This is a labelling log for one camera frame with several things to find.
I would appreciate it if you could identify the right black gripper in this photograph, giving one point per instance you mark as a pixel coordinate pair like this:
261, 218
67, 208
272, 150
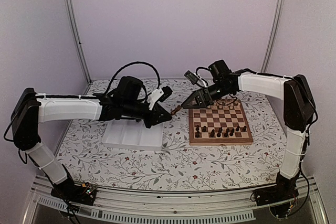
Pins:
202, 97

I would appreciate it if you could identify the aluminium front rail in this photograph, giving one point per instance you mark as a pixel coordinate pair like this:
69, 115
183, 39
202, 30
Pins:
115, 205

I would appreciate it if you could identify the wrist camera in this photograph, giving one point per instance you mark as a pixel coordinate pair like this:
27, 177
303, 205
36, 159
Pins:
196, 79
158, 95

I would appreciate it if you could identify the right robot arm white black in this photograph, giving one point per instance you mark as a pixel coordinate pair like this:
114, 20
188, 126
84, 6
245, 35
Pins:
299, 108

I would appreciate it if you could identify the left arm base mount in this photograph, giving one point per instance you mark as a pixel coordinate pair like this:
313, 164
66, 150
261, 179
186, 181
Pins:
84, 193

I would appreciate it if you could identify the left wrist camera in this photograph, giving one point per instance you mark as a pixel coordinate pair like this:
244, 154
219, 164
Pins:
158, 95

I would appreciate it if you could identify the floral table cloth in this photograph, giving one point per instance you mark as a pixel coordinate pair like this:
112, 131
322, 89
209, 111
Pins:
179, 166

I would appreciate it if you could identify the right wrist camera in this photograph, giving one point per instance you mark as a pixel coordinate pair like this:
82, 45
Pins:
196, 79

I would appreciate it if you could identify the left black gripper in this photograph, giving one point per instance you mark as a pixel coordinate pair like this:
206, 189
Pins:
157, 115

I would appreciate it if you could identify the wooden chess board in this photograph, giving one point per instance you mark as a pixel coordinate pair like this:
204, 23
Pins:
223, 113

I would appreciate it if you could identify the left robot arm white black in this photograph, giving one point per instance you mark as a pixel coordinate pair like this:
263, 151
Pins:
37, 116

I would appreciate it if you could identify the dark chess rook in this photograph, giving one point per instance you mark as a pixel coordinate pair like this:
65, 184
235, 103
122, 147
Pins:
226, 133

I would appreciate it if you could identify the white plastic tray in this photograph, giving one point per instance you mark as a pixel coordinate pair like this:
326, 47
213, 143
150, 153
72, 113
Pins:
129, 134

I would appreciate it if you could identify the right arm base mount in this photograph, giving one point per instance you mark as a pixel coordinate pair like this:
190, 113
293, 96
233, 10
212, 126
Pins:
275, 195

